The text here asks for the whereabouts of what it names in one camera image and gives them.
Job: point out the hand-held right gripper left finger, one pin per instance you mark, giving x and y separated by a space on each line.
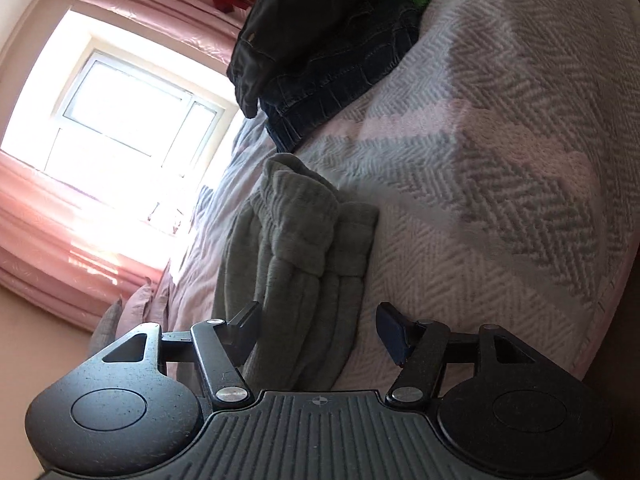
246 327

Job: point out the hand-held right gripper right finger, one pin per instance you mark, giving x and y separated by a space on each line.
391 332

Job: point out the grey pants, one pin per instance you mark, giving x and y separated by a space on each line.
295 240

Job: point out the pink pillow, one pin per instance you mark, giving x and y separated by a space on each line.
142 305

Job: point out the light patterned bed sheet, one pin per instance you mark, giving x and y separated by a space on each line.
220 210

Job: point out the grey pillow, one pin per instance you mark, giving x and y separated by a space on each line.
106 327

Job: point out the pink grey herringbone bedspread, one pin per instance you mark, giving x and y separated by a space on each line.
500 160

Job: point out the pink curtain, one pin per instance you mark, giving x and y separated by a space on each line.
55 240
150 5

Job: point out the dark blue jeans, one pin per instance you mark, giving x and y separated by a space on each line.
340 90

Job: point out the white framed window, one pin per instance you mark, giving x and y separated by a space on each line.
125 100

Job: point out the black garment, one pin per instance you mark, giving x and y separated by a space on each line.
300 15

